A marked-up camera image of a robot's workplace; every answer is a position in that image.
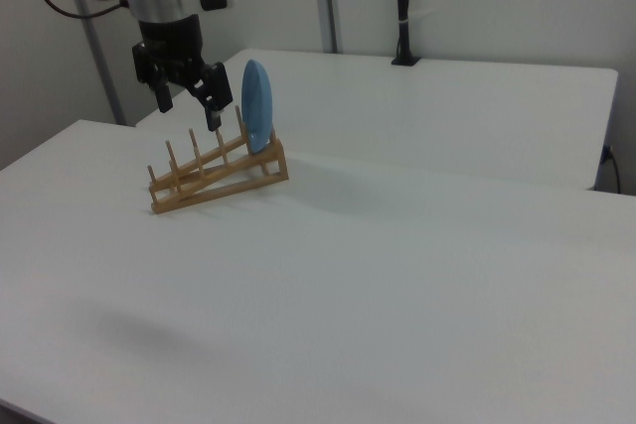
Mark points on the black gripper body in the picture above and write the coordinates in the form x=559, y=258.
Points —
x=169, y=44

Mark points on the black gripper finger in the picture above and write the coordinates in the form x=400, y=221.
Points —
x=163, y=94
x=216, y=89

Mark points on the blue round plate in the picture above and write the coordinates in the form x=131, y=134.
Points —
x=256, y=106

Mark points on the wooden plate rack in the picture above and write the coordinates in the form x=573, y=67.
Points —
x=218, y=194

